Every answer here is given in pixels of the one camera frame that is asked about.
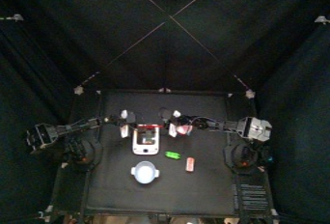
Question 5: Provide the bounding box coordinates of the salmon pink toy sushi piece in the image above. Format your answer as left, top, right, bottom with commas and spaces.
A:
185, 156, 197, 173

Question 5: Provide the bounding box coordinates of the green toy food piece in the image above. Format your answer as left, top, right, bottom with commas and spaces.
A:
165, 151, 182, 160

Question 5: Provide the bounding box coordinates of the white text warning label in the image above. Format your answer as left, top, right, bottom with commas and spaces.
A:
237, 182, 272, 213

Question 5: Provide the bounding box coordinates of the thin white diagonal cord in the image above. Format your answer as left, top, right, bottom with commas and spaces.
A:
119, 0, 253, 91
79, 0, 229, 89

